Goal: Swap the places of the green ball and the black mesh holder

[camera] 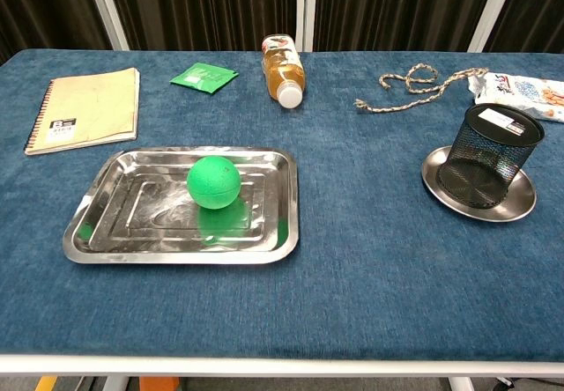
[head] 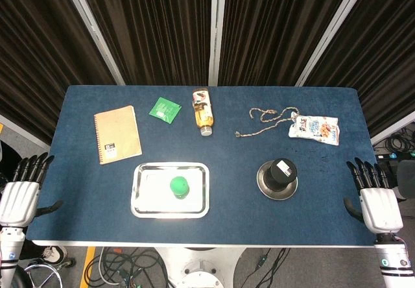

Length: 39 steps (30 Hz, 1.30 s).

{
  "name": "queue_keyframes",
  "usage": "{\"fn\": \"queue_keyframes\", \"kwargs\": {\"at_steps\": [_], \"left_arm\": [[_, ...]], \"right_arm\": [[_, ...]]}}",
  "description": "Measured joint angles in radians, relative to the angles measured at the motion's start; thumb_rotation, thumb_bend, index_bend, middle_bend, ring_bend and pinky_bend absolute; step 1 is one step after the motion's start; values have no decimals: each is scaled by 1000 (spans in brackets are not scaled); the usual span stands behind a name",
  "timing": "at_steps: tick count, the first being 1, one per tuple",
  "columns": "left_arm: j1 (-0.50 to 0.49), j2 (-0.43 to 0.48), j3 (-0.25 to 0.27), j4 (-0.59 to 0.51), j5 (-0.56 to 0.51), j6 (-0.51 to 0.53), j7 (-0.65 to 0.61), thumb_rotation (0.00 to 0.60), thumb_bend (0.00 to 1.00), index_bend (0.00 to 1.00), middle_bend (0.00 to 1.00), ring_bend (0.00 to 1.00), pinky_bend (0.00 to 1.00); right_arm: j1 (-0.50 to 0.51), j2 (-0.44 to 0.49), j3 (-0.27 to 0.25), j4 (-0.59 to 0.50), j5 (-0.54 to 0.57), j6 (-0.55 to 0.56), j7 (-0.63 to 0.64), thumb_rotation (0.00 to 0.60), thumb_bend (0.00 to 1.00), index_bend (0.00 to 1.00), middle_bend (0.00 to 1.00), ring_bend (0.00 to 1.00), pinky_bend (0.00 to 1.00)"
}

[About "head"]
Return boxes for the dark pleated curtain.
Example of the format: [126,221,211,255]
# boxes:
[219,0,359,86]
[76,0,215,86]
[0,0,118,139]
[306,0,415,137]

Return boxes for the green ball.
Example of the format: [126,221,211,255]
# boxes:
[170,176,191,197]

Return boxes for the coiled black cables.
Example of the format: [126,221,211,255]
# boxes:
[384,131,415,153]

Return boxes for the tangled floor cables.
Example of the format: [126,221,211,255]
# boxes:
[87,247,169,286]

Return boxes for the blue table cloth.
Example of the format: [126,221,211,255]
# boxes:
[25,85,379,242]

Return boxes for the black power strip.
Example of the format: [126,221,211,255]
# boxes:
[375,151,415,161]

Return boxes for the round steel plate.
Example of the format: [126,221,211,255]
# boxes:
[256,163,299,201]

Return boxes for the white snack bag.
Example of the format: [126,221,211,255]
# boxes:
[287,112,340,147]

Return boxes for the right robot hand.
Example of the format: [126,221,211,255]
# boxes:
[343,158,405,234]

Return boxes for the white partition post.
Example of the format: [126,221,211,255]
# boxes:
[60,0,126,86]
[208,0,228,86]
[294,0,375,87]

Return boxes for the green foil sachet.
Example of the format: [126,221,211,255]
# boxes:
[148,97,182,124]

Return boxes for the black mesh cup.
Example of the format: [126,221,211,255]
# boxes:
[263,158,298,189]

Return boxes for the kraft spiral notebook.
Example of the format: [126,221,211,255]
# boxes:
[93,105,143,166]

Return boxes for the braided beige rope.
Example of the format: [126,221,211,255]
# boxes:
[234,106,301,139]

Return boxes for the white sneaker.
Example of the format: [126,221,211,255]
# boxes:
[32,245,67,267]

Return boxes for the black cable with plug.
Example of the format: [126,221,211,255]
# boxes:
[244,247,291,287]

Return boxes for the tea bottle white cap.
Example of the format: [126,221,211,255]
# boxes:
[192,88,215,137]

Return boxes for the chrome wheel ring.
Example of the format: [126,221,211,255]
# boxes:
[23,263,63,288]

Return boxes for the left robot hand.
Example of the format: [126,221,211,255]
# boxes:
[0,154,64,229]

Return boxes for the rectangular steel tray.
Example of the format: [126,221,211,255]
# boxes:
[130,162,210,219]

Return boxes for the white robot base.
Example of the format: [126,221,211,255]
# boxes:
[155,247,243,288]

